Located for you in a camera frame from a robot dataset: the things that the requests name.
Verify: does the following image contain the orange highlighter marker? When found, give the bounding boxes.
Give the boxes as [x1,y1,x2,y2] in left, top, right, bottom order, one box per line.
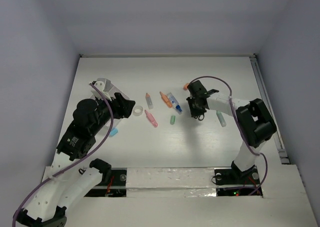
[159,91,173,108]

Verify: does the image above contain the white compartment organizer box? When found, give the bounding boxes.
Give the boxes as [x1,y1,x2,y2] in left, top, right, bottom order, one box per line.
[90,85,130,114]

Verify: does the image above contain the aluminium rail right edge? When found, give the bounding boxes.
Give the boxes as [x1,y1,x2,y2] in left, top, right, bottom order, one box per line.
[249,54,291,165]

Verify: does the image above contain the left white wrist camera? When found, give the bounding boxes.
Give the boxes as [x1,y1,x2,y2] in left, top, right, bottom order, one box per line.
[91,78,113,100]

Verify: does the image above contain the purple cable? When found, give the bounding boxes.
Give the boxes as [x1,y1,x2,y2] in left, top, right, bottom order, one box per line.
[12,83,115,225]
[188,75,268,197]

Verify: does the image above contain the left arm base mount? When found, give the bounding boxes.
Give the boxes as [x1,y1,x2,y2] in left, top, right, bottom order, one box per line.
[85,158,127,198]

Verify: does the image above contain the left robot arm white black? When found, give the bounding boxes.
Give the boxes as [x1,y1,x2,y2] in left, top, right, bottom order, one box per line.
[12,92,136,227]

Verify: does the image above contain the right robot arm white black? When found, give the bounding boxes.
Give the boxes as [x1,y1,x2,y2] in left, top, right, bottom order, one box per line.
[187,80,277,183]

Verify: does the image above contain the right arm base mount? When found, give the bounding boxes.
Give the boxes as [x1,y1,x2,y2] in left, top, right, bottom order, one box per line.
[211,163,263,197]

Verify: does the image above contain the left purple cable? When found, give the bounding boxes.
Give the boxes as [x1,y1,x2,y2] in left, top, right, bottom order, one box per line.
[12,83,115,225]

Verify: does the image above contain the orange eraser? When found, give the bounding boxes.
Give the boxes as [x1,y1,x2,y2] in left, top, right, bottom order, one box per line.
[183,83,189,91]

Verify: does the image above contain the pink highlighter marker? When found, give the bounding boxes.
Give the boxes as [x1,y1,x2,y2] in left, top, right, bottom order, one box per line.
[144,109,158,128]

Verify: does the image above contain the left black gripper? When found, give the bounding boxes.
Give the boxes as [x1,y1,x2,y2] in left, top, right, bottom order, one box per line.
[91,91,135,134]

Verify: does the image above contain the mint green highlighter marker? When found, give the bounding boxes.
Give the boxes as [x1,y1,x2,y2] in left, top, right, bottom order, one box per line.
[216,111,227,128]

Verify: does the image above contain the black handled scissors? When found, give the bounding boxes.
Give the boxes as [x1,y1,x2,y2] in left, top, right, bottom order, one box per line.
[197,114,205,121]

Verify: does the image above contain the grey marker orange tip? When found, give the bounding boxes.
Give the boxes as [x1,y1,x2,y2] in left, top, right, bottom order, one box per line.
[145,93,154,110]

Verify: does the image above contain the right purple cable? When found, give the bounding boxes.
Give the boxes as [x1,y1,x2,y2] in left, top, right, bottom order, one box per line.
[188,75,268,197]

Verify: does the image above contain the clear tape roll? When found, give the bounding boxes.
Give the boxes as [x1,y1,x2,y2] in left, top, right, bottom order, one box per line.
[132,105,144,117]

